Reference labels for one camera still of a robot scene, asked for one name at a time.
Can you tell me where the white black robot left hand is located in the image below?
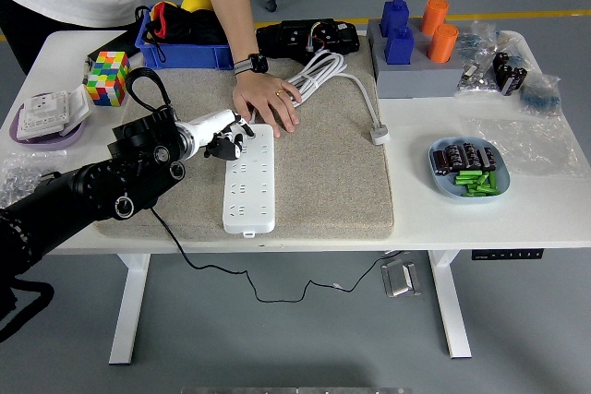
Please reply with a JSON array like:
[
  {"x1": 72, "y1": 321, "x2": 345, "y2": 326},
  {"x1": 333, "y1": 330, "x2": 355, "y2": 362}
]
[{"x1": 187, "y1": 108, "x2": 256, "y2": 162}]

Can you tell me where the person's left hand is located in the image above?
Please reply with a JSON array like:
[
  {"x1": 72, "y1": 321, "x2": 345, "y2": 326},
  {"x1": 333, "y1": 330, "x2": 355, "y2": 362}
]
[{"x1": 232, "y1": 71, "x2": 304, "y2": 139}]

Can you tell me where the white power strip cord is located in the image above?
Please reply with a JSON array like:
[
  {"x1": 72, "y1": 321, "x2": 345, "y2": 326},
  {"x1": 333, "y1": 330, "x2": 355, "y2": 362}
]
[{"x1": 248, "y1": 51, "x2": 392, "y2": 147}]

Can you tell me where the white power strip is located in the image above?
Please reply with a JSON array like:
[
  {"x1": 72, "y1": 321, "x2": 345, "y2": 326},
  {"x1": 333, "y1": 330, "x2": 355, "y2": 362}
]
[{"x1": 222, "y1": 123, "x2": 277, "y2": 237}]

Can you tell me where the thin black adapter cord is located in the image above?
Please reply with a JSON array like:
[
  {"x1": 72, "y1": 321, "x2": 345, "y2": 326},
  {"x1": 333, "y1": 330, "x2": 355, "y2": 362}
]
[{"x1": 148, "y1": 207, "x2": 412, "y2": 305}]

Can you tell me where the black wristwatch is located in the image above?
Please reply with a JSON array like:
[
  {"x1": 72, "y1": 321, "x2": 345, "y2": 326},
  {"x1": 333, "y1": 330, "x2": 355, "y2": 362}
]
[{"x1": 233, "y1": 53, "x2": 270, "y2": 77}]

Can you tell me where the black electronic device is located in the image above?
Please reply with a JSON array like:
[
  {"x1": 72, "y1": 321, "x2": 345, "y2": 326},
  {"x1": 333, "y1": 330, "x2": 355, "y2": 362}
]
[{"x1": 255, "y1": 18, "x2": 361, "y2": 63}]

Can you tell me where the blue plastic bin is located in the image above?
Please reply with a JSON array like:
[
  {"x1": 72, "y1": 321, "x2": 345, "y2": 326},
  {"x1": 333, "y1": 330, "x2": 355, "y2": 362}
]
[{"x1": 134, "y1": 5, "x2": 235, "y2": 71}]

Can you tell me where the black bag with red trim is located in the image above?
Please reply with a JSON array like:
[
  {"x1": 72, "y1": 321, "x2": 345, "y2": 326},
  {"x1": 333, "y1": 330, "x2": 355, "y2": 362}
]
[{"x1": 135, "y1": 0, "x2": 230, "y2": 63}]

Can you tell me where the grey-brown mat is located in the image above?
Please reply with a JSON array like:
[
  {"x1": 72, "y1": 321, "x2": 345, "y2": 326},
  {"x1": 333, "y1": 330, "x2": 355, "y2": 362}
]
[{"x1": 91, "y1": 33, "x2": 396, "y2": 242}]

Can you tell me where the colourful puzzle cube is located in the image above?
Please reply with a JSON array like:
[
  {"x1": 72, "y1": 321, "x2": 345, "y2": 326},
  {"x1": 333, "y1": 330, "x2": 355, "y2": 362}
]
[{"x1": 85, "y1": 50, "x2": 131, "y2": 108}]

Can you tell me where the flat black box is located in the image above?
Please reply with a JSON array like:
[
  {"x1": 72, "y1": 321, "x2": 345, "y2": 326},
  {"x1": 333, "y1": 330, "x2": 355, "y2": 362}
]
[{"x1": 84, "y1": 29, "x2": 144, "y2": 73}]

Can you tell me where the blue bottle-shaped block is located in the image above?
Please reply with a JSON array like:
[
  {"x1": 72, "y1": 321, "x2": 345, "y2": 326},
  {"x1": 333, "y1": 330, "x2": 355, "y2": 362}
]
[
  {"x1": 380, "y1": 0, "x2": 411, "y2": 39},
  {"x1": 385, "y1": 26, "x2": 416, "y2": 66}
]

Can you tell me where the grey block holder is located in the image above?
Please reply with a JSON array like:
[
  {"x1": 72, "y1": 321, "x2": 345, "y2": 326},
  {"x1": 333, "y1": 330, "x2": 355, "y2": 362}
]
[{"x1": 367, "y1": 18, "x2": 465, "y2": 100}]

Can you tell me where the purple tray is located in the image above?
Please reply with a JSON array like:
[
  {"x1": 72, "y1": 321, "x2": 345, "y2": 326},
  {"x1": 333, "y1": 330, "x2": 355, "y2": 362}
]
[{"x1": 8, "y1": 91, "x2": 87, "y2": 151}]

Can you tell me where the orange cylinder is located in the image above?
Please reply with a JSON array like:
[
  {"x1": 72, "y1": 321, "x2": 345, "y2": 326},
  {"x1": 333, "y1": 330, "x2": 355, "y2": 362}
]
[
  {"x1": 419, "y1": 0, "x2": 451, "y2": 36},
  {"x1": 426, "y1": 23, "x2": 459, "y2": 64}
]

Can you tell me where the clear bag of screws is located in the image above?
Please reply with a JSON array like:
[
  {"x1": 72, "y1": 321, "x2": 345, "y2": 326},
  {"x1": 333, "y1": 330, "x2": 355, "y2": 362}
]
[{"x1": 0, "y1": 149, "x2": 68, "y2": 209}]

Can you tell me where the white table leg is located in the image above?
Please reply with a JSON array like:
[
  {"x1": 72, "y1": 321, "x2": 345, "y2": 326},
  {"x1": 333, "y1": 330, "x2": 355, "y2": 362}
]
[
  {"x1": 427, "y1": 249, "x2": 472, "y2": 359},
  {"x1": 108, "y1": 253, "x2": 151, "y2": 365}
]

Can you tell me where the light blue plate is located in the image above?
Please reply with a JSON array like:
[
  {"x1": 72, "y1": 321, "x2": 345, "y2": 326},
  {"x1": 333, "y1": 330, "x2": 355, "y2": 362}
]
[{"x1": 428, "y1": 136, "x2": 511, "y2": 204}]

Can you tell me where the clear bag of metal parts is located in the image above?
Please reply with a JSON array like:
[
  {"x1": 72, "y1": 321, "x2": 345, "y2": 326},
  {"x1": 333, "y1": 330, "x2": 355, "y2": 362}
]
[{"x1": 454, "y1": 59, "x2": 500, "y2": 101}]

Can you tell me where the clear bag of blue parts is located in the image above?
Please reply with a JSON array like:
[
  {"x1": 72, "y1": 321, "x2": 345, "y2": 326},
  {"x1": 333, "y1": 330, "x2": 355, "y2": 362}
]
[
  {"x1": 517, "y1": 74, "x2": 562, "y2": 117},
  {"x1": 454, "y1": 19, "x2": 499, "y2": 61}
]

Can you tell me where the clear bag of black capacitors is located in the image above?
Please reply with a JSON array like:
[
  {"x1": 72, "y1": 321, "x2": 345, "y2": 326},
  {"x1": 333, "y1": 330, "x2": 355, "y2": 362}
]
[{"x1": 491, "y1": 51, "x2": 529, "y2": 98}]

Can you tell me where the empty clear plastic bag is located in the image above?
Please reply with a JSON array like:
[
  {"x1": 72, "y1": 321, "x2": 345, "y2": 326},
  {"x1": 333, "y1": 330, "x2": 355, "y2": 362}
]
[{"x1": 464, "y1": 115, "x2": 584, "y2": 178}]

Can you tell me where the black table control panel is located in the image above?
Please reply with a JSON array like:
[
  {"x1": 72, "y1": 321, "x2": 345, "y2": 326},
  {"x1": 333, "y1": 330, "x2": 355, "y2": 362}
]
[{"x1": 470, "y1": 249, "x2": 545, "y2": 261}]

